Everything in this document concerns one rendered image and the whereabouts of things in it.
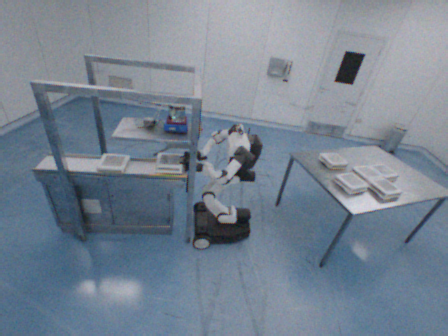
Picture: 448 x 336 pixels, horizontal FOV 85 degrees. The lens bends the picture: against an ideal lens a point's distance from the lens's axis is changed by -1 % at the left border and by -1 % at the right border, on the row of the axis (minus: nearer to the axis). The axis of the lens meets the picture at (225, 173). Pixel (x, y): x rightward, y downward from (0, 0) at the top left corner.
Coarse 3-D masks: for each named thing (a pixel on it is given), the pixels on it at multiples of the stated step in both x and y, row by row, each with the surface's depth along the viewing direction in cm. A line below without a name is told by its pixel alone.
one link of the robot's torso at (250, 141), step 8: (232, 136) 230; (248, 136) 233; (256, 136) 236; (232, 144) 221; (240, 144) 220; (248, 144) 221; (256, 144) 223; (232, 152) 223; (256, 152) 228; (256, 160) 233; (240, 168) 237
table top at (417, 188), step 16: (304, 160) 291; (352, 160) 308; (368, 160) 314; (384, 160) 320; (320, 176) 267; (400, 176) 291; (416, 176) 296; (336, 192) 246; (368, 192) 254; (416, 192) 266; (432, 192) 271; (352, 208) 229; (368, 208) 232; (384, 208) 236
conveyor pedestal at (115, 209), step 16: (48, 192) 232; (80, 192) 236; (96, 192) 238; (112, 192) 240; (128, 192) 242; (144, 192) 243; (160, 192) 245; (64, 208) 246; (80, 208) 248; (96, 208) 249; (112, 208) 252; (128, 208) 254; (144, 208) 256; (160, 208) 258; (64, 224) 257; (96, 224) 263; (112, 224) 265; (128, 224) 267; (144, 224) 269; (160, 224) 271
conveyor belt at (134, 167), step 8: (48, 160) 229; (72, 160) 234; (80, 160) 235; (88, 160) 237; (96, 160) 239; (40, 168) 218; (48, 168) 220; (56, 168) 221; (72, 168) 224; (80, 168) 226; (88, 168) 227; (128, 168) 235; (136, 168) 237; (144, 168) 239; (152, 168) 241; (184, 168) 248
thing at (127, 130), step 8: (128, 120) 220; (136, 120) 222; (160, 120) 228; (120, 128) 206; (128, 128) 208; (136, 128) 210; (144, 128) 212; (152, 128) 214; (160, 128) 216; (112, 136) 194; (120, 136) 195; (128, 136) 197; (136, 136) 199; (144, 136) 200; (152, 136) 202; (160, 136) 204; (168, 136) 206; (176, 136) 208; (184, 136) 209; (184, 144) 204
